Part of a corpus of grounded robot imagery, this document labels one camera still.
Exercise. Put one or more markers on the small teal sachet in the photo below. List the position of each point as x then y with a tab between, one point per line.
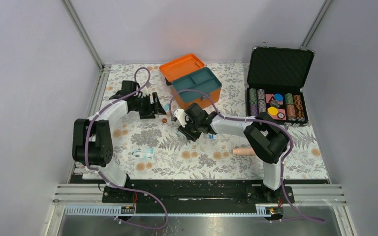
166	107

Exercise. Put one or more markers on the black foam-lined case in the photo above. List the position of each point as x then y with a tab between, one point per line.
279	70

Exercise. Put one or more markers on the floral tablecloth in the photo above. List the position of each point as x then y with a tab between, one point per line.
177	158

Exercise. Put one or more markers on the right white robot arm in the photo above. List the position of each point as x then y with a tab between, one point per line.
270	142

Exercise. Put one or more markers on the teal divided tray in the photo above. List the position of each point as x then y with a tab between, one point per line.
203	80

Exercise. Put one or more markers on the white teal dressing packet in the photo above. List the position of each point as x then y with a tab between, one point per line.
146	153

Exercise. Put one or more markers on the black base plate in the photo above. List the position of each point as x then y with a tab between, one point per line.
194	196

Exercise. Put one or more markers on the orange plastic medicine box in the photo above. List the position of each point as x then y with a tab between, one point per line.
180	67

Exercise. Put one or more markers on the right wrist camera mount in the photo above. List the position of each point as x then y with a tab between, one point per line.
180	115

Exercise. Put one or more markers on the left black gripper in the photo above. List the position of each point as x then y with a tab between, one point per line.
147	113

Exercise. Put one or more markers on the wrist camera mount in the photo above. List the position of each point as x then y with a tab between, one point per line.
144	92
180	115

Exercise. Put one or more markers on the blue white wipe packet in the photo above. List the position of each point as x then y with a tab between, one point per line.
211	136

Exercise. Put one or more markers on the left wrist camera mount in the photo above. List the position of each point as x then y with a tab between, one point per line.
144	92

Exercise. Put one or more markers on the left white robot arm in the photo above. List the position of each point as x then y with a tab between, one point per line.
92	143

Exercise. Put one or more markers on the slotted cable duct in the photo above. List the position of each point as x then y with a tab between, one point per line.
126	211

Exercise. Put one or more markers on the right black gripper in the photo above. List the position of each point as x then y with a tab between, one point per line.
185	132

